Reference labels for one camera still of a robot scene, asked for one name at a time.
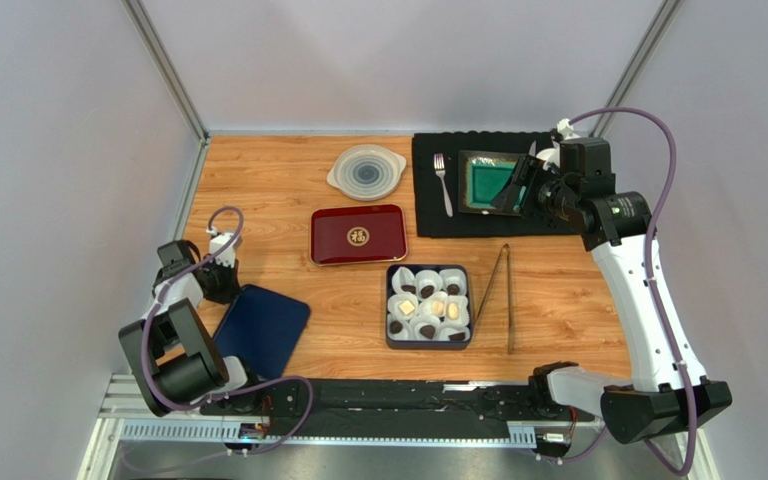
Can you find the white paper cup seven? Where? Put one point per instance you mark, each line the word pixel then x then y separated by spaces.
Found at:
pixel 419 321

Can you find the white paper cup five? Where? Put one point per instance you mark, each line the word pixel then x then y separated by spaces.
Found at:
pixel 424 308

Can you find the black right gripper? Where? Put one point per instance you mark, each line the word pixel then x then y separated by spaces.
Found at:
pixel 530 184

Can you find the white paper cup three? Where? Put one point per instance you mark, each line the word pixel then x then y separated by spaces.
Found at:
pixel 454 276

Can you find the white paper cup eight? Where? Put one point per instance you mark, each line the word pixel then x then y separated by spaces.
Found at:
pixel 463 303

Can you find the white paper cup four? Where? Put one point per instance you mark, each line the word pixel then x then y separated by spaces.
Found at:
pixel 394 302

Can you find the dark blue box lid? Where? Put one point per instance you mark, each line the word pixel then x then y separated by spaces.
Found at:
pixel 262 328

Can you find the silver fork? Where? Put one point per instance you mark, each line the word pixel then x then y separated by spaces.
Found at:
pixel 439 162

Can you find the stainless steel serving tongs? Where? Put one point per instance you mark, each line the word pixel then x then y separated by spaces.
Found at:
pixel 501 283

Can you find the translucent round lid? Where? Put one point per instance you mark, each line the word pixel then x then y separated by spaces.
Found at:
pixel 367 172

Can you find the oval white chocolate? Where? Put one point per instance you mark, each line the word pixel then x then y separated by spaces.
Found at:
pixel 453 311

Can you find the red chocolate tray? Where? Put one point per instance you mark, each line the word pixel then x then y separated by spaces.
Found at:
pixel 358 234

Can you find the white paper cup two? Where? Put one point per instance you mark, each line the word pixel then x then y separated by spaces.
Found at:
pixel 425 278

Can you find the green square ceramic plate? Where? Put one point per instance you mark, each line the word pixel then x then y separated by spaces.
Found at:
pixel 481 176

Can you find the aluminium frame rail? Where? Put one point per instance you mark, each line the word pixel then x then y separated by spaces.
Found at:
pixel 123 401

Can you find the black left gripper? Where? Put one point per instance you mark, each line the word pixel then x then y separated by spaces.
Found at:
pixel 232 289

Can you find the white paper cup one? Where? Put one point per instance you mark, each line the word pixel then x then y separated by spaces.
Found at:
pixel 402 276

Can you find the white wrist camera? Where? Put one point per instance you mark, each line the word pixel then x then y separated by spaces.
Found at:
pixel 223 246
pixel 557 143

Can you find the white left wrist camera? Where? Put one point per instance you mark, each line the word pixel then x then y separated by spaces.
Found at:
pixel 223 246

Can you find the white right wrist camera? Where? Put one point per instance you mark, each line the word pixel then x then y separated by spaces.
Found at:
pixel 557 143

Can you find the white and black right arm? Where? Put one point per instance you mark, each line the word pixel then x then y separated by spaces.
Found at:
pixel 669 390

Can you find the white paper cup six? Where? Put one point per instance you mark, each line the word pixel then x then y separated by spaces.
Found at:
pixel 406 335

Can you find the white cube chocolate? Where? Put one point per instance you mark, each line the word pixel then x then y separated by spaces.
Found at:
pixel 407 307

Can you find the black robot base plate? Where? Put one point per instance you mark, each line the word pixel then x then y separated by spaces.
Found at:
pixel 332 409

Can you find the black placemat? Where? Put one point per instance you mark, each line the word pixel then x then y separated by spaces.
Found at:
pixel 431 218

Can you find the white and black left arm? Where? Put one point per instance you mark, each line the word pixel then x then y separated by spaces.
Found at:
pixel 175 360

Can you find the dark blue chocolate box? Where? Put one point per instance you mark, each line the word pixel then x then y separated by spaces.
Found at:
pixel 441 342

